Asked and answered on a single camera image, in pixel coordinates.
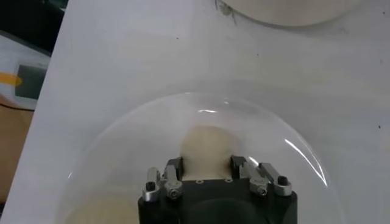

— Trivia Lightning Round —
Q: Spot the white robot mobile base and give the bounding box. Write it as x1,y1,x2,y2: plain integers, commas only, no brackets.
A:
0,0,69,111

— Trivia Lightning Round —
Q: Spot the white steamed baozi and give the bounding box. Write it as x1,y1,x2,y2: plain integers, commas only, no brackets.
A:
179,125,237,181
62,194,140,224

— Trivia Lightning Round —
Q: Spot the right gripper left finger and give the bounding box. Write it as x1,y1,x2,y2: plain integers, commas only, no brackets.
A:
141,156,184,203

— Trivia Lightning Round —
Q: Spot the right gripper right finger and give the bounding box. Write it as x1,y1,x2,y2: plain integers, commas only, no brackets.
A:
230,155,293,197

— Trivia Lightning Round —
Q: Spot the white round plate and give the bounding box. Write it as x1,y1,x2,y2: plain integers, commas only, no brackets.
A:
56,92,347,224

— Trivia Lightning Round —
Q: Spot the cream electric cooker base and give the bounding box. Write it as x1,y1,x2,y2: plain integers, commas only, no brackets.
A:
213,0,363,27

